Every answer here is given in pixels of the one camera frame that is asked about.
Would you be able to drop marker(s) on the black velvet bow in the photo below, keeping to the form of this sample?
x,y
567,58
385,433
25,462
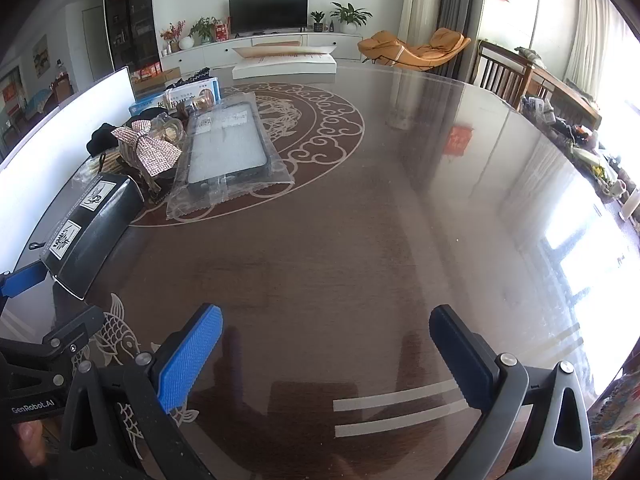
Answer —
x,y
102,140

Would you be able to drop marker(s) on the black television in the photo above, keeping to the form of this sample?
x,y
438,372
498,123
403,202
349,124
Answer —
x,y
267,10

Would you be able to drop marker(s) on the dark glass cabinet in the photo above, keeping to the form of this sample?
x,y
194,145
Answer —
x,y
127,15

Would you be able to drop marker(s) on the black hair claw clip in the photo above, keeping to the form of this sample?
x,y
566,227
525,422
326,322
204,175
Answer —
x,y
192,76

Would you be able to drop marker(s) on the blue and white medicine box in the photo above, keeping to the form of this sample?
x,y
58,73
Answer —
x,y
182,92

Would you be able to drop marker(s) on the red flowers in white vase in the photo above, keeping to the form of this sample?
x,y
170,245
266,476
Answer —
x,y
175,37

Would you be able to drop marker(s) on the wooden dining table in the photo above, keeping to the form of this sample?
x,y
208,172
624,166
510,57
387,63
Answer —
x,y
40,102

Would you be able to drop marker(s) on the framed wall painting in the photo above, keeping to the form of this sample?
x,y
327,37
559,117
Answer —
x,y
41,56

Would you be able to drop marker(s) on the patterned rug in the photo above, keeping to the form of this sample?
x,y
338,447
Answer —
x,y
615,435

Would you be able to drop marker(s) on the large green potted plant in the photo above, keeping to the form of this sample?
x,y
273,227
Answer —
x,y
350,15

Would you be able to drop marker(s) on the wooden side table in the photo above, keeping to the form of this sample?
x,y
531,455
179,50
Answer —
x,y
560,87

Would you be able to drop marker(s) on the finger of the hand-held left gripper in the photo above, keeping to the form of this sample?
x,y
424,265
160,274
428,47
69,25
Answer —
x,y
75,327
22,280

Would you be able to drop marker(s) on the white sheer curtain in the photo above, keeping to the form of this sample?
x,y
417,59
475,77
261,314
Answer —
x,y
595,35

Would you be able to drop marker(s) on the red door poster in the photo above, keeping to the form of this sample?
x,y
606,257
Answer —
x,y
9,94

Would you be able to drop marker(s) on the person's left hand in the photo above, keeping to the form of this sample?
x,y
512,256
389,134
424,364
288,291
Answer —
x,y
29,437

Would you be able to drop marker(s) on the wooden dining chair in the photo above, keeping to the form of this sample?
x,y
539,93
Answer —
x,y
62,87

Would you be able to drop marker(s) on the red gift box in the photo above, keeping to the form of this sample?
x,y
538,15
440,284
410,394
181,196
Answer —
x,y
222,32

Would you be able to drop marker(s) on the cardboard box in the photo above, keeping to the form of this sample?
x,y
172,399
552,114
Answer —
x,y
171,76

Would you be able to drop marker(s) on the bushy green potted plant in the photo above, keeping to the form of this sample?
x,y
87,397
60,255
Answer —
x,y
204,29

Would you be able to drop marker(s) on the pile of assorted clutter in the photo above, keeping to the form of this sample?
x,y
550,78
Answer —
x,y
585,150

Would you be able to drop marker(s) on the white board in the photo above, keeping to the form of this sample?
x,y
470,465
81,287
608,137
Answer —
x,y
60,130

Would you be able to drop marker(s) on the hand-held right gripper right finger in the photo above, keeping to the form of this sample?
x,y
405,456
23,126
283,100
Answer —
x,y
460,355

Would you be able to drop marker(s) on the clear glass jar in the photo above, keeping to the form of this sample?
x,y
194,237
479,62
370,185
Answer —
x,y
167,130

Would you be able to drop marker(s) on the orange snack boxes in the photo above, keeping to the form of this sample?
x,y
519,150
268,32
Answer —
x,y
149,72

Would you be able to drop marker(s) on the orange lounge chair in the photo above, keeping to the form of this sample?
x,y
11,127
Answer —
x,y
420,50

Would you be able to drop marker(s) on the small potted plant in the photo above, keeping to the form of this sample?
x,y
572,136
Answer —
x,y
317,20

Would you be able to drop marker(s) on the phone case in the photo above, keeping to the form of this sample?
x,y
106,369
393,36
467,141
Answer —
x,y
225,145

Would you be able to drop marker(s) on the grey curtain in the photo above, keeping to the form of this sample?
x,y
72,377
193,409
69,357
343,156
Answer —
x,y
460,5

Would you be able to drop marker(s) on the white TV cabinet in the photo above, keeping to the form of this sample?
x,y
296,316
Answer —
x,y
215,52

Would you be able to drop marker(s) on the black box with white labels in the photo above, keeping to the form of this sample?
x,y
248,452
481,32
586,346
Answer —
x,y
110,210

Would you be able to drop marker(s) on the white box with orange cover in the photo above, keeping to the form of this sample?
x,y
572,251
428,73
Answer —
x,y
285,66

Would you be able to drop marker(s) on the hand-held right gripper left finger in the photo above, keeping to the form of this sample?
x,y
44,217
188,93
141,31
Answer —
x,y
190,355

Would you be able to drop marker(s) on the dark wooden chair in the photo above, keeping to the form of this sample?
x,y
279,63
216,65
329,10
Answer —
x,y
500,70

